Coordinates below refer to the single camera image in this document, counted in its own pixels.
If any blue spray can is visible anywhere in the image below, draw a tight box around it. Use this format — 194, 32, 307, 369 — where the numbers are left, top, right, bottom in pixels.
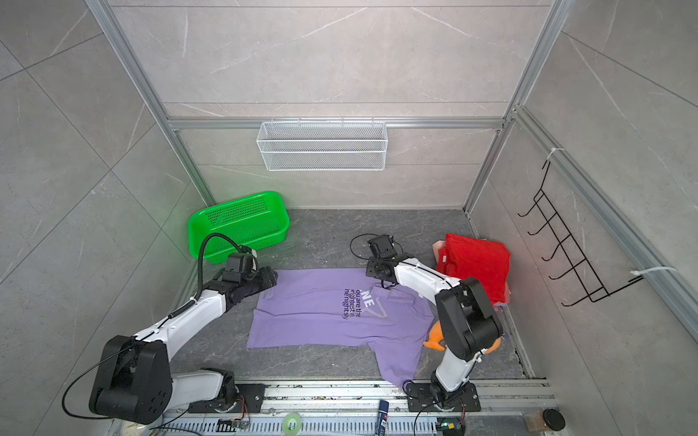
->
374, 400, 389, 436

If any orange plush toy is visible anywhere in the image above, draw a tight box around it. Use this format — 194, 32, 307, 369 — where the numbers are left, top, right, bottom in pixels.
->
423, 322, 502, 354

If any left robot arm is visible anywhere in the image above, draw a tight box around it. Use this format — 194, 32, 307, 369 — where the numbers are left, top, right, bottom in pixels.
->
88, 267, 278, 424

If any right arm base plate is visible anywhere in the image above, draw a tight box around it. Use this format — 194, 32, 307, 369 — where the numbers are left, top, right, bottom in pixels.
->
403, 381, 482, 412

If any black wire hook rack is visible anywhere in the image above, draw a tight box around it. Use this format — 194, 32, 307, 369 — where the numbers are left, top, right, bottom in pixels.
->
516, 161, 643, 308

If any green plastic basket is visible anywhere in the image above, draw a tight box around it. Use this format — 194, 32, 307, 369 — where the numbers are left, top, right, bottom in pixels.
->
187, 192, 290, 258

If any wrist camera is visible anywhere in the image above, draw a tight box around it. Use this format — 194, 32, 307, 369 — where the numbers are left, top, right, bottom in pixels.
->
368, 234, 397, 259
222, 253, 257, 284

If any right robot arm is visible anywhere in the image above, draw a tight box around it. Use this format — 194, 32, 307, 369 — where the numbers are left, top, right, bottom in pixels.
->
366, 254, 504, 410

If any green circuit board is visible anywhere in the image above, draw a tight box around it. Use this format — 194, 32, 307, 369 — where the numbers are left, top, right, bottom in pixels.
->
436, 418, 465, 436

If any small electronics board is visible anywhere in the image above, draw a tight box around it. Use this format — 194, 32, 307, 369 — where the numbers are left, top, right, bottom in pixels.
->
216, 419, 250, 433

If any purple t-shirt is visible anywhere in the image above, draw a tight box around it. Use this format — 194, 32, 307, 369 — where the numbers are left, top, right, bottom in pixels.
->
247, 269, 434, 386

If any black corrugated cable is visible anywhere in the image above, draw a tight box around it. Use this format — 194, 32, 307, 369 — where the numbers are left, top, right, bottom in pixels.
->
195, 233, 244, 301

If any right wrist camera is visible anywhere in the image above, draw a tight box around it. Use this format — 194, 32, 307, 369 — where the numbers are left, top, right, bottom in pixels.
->
368, 234, 397, 259

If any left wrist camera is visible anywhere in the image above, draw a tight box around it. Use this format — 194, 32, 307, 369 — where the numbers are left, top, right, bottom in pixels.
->
222, 253, 257, 284

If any red folded t-shirt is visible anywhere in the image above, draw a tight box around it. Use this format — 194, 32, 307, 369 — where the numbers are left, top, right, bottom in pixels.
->
436, 234, 511, 306

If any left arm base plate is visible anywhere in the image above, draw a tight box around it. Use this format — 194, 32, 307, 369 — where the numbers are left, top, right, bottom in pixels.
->
188, 383, 265, 415

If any brown jar black lid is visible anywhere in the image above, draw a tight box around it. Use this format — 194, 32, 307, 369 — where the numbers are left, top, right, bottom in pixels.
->
523, 409, 566, 433

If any green tape roll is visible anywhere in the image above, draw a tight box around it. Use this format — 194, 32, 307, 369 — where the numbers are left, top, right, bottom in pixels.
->
282, 412, 303, 436

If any white wire mesh shelf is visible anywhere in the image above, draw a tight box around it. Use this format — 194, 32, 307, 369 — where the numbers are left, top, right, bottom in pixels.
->
256, 121, 388, 172

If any pink folded t-shirt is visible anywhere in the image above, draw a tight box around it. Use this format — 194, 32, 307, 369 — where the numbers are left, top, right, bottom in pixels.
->
432, 240, 445, 263

